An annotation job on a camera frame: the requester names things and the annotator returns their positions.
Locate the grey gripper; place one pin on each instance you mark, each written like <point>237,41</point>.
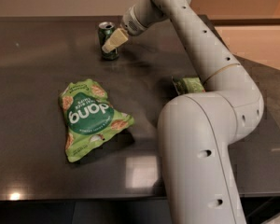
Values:
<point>132,24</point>

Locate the green soda can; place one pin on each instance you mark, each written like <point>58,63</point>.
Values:
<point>105,30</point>

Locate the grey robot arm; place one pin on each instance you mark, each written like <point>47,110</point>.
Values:
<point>195,129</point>

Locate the green kettle chips bag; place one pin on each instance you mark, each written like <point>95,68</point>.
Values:
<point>186,85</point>

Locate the green dang chips bag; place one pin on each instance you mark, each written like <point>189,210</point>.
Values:
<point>90,118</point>

